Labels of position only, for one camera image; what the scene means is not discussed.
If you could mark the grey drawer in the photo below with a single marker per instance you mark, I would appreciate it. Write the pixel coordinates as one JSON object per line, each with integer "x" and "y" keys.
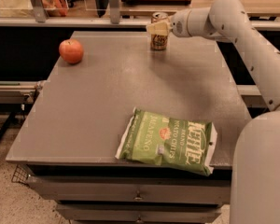
{"x": 139, "y": 214}
{"x": 131, "y": 190}

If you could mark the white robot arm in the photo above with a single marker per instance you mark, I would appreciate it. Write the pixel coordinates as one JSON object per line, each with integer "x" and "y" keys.
{"x": 255, "y": 184}

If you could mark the grey lower drawer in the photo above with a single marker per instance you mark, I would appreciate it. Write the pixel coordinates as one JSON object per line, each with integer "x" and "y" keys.
{"x": 139, "y": 214}

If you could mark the orange snack bag behind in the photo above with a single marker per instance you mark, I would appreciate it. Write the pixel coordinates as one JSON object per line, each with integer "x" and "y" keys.
{"x": 55, "y": 8}

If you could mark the red apple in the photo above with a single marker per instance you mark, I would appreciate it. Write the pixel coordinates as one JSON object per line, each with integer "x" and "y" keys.
{"x": 71, "y": 51}

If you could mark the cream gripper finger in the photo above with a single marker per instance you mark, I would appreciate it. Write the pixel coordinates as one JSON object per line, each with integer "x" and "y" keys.
{"x": 159, "y": 28}

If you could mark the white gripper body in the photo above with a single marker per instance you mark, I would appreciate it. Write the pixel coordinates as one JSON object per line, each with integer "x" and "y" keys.
{"x": 178, "y": 24}

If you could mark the green jalapeno chip bag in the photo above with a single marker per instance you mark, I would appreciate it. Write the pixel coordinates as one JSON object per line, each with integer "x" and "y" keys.
{"x": 158, "y": 140}

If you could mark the orange soda can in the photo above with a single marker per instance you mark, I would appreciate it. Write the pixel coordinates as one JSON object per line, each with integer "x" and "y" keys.
{"x": 159, "y": 42}

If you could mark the grey upper drawer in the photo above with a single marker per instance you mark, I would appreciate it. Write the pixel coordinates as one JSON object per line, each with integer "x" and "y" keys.
{"x": 131, "y": 190}

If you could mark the wire mesh basket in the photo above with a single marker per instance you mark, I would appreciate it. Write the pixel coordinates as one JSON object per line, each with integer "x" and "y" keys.
{"x": 20, "y": 176}

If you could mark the metal rail on left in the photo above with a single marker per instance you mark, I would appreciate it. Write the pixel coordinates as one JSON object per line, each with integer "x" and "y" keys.
{"x": 20, "y": 92}

